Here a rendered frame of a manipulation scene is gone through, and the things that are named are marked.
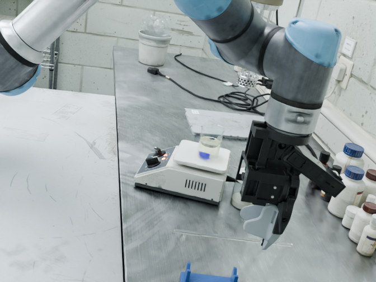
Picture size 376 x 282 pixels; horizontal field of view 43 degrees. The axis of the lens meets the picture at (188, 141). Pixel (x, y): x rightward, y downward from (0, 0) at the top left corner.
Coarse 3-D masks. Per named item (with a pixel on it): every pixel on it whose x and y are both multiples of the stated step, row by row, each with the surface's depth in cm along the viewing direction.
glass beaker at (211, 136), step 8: (208, 128) 109; (216, 128) 109; (200, 136) 106; (208, 136) 104; (216, 136) 104; (200, 144) 106; (208, 144) 105; (216, 144) 105; (200, 152) 107; (208, 152) 106; (216, 152) 106; (208, 160) 107; (216, 160) 108
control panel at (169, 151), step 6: (162, 150) 117; (168, 150) 116; (150, 156) 116; (162, 156) 113; (168, 156) 111; (144, 162) 113; (162, 162) 109; (144, 168) 109; (150, 168) 108; (156, 168) 107
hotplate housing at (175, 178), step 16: (144, 160) 116; (144, 176) 107; (160, 176) 106; (176, 176) 106; (192, 176) 105; (208, 176) 105; (224, 176) 106; (176, 192) 107; (192, 192) 106; (208, 192) 106
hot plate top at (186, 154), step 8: (184, 144) 113; (192, 144) 114; (176, 152) 108; (184, 152) 109; (192, 152) 110; (224, 152) 113; (176, 160) 105; (184, 160) 105; (192, 160) 106; (200, 160) 106; (224, 160) 109; (200, 168) 104; (208, 168) 104; (216, 168) 104; (224, 168) 105
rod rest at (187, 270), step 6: (186, 264) 82; (186, 270) 81; (234, 270) 82; (180, 276) 82; (186, 276) 80; (192, 276) 82; (198, 276) 82; (204, 276) 83; (210, 276) 83; (216, 276) 83; (222, 276) 84; (234, 276) 80
